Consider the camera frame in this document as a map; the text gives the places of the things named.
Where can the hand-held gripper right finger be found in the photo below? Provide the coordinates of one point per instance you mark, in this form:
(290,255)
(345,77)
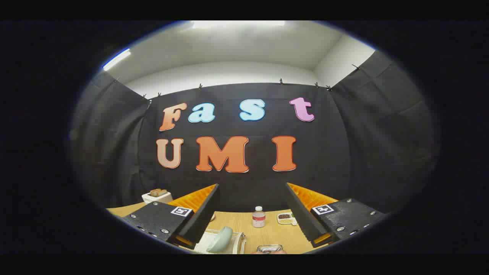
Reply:
(301,217)

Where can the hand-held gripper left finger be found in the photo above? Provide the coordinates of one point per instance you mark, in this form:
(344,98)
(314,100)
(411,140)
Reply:
(202,217)

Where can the light green plate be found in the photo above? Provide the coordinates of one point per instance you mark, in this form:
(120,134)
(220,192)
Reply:
(221,240)

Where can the white divided tray of beans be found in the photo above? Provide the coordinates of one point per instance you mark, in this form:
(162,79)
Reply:
(285,218)

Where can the clear bottle with red label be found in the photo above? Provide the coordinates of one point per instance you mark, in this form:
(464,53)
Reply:
(258,218)

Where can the white toaster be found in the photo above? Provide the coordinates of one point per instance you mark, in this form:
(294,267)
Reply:
(160,198)

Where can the bread slice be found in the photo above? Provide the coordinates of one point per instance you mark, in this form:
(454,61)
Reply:
(158,192)

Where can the black backdrop cloth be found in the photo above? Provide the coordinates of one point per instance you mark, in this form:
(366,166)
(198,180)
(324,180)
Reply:
(252,191)

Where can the ceiling light strip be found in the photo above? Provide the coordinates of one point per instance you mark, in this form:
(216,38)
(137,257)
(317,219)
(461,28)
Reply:
(116,59)

